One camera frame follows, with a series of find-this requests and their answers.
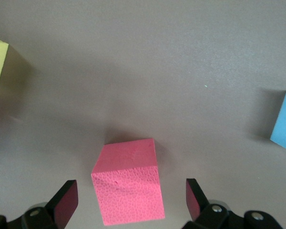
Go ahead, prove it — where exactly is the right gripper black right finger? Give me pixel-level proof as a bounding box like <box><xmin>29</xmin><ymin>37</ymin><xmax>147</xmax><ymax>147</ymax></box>
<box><xmin>180</xmin><ymin>178</ymin><xmax>285</xmax><ymax>229</ymax></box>

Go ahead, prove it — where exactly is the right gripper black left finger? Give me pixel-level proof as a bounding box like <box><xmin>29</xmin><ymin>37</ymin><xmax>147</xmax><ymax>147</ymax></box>
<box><xmin>0</xmin><ymin>180</ymin><xmax>79</xmax><ymax>229</ymax></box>

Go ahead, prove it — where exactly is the blue foam cube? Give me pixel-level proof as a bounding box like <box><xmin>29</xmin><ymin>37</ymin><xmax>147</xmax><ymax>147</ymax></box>
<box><xmin>269</xmin><ymin>90</ymin><xmax>286</xmax><ymax>155</ymax></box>

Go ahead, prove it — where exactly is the red foam cube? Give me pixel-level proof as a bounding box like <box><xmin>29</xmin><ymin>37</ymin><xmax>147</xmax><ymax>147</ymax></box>
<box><xmin>91</xmin><ymin>137</ymin><xmax>166</xmax><ymax>226</ymax></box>

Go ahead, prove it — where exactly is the brown table cover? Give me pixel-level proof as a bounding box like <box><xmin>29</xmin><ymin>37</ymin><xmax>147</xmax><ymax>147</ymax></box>
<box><xmin>0</xmin><ymin>0</ymin><xmax>286</xmax><ymax>229</ymax></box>

